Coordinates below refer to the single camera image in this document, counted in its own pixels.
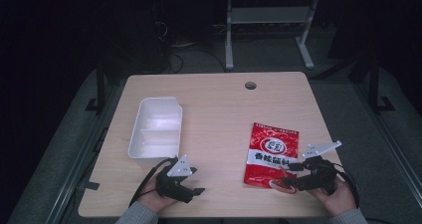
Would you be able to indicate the black metal stand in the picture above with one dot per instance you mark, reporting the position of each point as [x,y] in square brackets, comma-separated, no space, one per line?
[98,91]
[376,84]

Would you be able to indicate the red snack packet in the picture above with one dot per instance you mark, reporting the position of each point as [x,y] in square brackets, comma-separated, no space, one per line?
[270,152]

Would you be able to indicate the white metal desk frame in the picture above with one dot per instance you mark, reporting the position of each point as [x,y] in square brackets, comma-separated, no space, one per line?
[270,16]

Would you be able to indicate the person's right hand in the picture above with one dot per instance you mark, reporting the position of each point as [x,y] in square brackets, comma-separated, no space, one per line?
[333,199]

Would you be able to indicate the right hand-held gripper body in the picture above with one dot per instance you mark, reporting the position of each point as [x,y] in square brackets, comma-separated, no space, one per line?
[319,174]

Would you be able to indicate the white plastic bin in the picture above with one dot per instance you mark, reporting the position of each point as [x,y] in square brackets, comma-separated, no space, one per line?
[156,131]

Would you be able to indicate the person's left hand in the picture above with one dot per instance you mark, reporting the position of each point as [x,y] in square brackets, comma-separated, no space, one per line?
[156,199]

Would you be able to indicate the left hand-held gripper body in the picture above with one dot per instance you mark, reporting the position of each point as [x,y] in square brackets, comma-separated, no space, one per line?
[172,182]

